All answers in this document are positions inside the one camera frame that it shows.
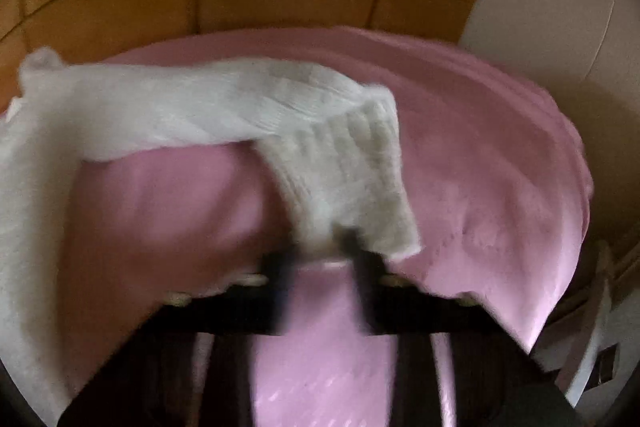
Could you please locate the white knitted sweater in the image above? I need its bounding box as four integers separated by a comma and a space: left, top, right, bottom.
1, 48, 421, 425

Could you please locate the white chair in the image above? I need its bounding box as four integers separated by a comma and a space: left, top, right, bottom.
531, 241, 640, 408

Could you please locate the pink bedspread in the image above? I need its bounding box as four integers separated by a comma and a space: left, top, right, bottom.
58, 28, 593, 426

